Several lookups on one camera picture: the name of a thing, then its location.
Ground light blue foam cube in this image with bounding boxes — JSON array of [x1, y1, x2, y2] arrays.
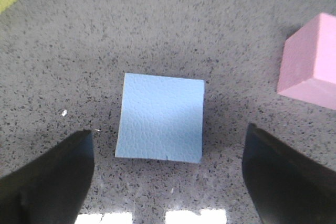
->
[[115, 73, 205, 163]]

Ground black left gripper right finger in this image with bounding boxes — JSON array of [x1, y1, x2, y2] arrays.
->
[[242, 123, 335, 223]]

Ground pink foam cube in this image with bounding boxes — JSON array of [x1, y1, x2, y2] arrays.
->
[[277, 13, 335, 110]]

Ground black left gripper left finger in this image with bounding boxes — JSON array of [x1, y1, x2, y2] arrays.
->
[[1, 130, 94, 223]]

